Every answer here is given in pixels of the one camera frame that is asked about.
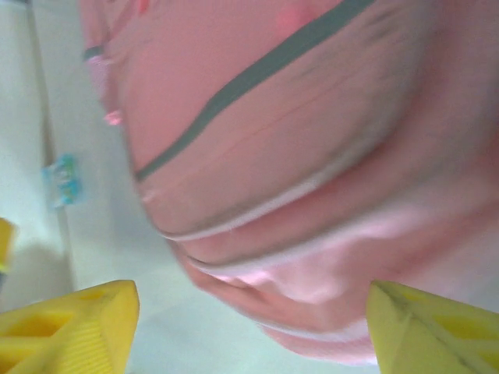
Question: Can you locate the light blue tissue packet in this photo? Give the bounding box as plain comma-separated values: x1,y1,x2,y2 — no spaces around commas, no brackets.
41,152,86,210

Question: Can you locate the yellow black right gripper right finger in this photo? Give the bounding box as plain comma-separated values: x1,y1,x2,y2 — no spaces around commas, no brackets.
367,279,499,374

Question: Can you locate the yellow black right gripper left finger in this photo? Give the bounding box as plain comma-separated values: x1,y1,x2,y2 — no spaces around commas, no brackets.
0,279,140,374

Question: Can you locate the pink student backpack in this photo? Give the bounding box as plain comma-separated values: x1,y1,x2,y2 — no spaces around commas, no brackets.
77,0,499,369

